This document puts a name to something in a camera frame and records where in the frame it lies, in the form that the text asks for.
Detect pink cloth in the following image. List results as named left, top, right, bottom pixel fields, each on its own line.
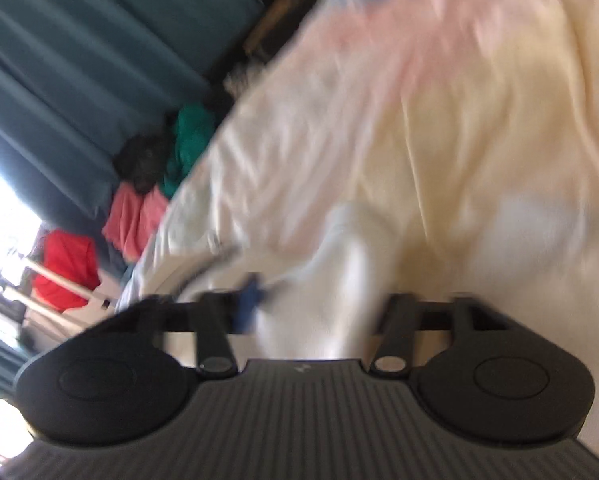
left=102, top=181, right=171, bottom=262

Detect cardboard box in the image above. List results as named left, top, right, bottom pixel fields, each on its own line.
left=244, top=0, right=306, bottom=57

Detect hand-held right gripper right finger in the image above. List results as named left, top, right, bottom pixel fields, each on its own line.
left=369, top=293, right=508, bottom=377

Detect garment steamer stand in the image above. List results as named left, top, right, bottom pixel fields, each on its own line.
left=0, top=242, right=119, bottom=333

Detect dark framed window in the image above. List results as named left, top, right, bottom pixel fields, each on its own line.
left=0, top=149, right=48, bottom=303

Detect wide teal curtain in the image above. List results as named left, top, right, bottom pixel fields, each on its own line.
left=0, top=0, right=266, bottom=233

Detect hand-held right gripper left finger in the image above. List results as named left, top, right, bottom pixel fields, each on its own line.
left=100, top=272, right=268, bottom=379

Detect black cloth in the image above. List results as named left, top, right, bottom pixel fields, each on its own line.
left=112, top=131, right=174, bottom=194

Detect green cloth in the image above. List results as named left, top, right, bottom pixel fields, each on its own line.
left=158, top=103, right=219, bottom=199

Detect red garment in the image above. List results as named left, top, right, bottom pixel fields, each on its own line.
left=31, top=229, right=104, bottom=314

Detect cream white pants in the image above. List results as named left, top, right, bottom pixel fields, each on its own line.
left=184, top=204, right=396, bottom=362

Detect pastel bed sheet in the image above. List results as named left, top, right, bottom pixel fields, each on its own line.
left=114, top=0, right=599, bottom=411

